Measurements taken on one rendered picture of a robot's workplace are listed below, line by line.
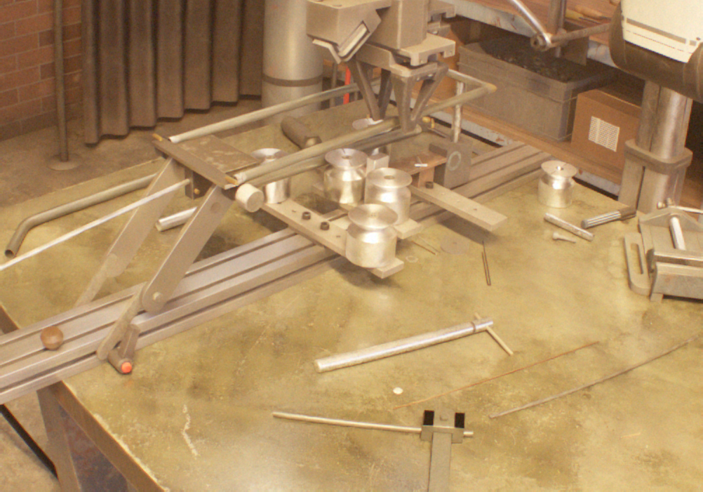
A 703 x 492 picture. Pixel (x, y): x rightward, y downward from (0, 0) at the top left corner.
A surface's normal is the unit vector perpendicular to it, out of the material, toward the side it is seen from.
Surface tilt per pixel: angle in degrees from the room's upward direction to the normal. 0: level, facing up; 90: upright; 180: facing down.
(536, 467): 0
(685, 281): 90
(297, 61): 90
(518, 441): 0
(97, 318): 0
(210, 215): 90
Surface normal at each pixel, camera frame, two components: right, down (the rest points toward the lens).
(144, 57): -0.08, 0.43
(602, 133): -0.75, 0.26
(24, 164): 0.06, -0.90
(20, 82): 0.69, 0.36
